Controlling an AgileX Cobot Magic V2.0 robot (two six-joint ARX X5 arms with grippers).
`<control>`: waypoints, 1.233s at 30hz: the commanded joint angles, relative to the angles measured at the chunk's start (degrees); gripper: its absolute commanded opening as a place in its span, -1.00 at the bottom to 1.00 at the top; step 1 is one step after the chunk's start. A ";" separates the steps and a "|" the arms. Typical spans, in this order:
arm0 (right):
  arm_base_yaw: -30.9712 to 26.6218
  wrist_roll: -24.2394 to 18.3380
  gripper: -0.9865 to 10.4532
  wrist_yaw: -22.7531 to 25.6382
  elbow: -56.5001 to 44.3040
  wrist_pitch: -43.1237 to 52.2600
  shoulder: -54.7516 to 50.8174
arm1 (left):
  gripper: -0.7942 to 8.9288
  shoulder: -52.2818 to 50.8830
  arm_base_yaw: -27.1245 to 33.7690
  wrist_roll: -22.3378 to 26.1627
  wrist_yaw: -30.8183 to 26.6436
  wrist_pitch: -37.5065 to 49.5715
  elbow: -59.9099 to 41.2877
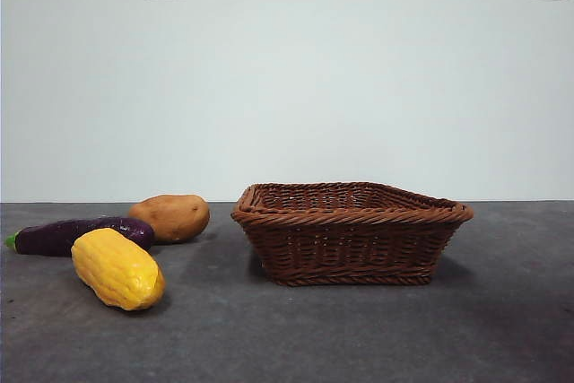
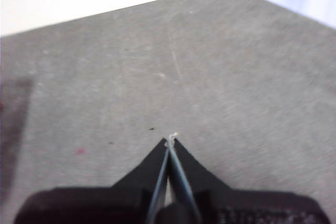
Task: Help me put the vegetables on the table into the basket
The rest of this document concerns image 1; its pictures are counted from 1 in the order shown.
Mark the yellow corn cob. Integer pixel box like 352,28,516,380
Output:
70,227,167,311

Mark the purple eggplant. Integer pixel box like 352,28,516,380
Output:
4,216,156,257

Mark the brown potato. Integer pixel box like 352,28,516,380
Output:
128,194,211,244

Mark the brown wicker basket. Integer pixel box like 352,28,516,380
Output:
230,181,475,288

